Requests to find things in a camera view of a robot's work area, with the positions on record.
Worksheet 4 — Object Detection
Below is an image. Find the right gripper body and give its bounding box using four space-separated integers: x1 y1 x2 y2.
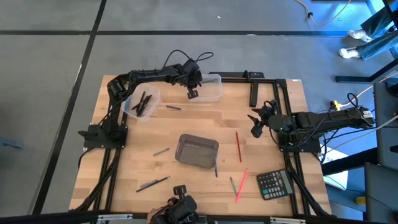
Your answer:
251 100 280 139

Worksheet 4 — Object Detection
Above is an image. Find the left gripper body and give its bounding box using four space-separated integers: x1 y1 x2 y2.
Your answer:
177 58 203 100

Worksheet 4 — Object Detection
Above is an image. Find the red pencil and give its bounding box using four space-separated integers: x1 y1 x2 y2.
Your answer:
234 131 243 163

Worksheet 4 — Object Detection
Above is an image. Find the black pencil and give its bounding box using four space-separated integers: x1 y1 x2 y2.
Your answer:
135 175 171 194
130 91 146 111

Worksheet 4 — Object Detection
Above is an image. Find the bright pink pencil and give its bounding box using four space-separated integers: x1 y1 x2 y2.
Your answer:
234 168 249 204

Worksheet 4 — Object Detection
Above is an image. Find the grey pen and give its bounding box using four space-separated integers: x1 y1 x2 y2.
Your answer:
229 176 239 197

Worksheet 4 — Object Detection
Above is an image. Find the clear plastic bin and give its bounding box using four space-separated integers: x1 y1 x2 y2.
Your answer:
121 83 162 123
188 73 223 103

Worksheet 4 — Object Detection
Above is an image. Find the black pen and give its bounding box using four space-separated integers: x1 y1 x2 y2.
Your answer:
136 95 150 116
139 95 153 118

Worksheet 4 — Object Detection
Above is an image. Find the grey translucent plastic bin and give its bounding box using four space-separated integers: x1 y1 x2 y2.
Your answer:
174 133 220 169

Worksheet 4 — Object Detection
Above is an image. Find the black calculator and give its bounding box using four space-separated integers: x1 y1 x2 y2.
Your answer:
256 169 295 201

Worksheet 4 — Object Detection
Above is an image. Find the grey pencil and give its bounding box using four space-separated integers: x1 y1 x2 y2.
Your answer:
152 147 171 157

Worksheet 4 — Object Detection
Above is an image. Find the black desk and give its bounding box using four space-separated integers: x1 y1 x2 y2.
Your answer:
335 57 398 84

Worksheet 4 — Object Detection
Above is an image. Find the white paper sheet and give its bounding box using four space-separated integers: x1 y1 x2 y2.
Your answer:
319 145 349 191

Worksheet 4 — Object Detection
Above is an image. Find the side desk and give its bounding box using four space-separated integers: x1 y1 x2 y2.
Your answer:
373 81 398 171

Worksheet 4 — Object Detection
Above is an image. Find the person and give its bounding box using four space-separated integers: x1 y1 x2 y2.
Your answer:
338 12 398 62

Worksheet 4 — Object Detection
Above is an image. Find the silver aluminium bracket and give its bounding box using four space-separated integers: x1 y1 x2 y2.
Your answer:
96 213 134 222
269 217 307 224

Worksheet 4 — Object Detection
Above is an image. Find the yellow cable with black plug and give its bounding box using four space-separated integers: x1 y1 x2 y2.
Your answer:
294 0 353 27

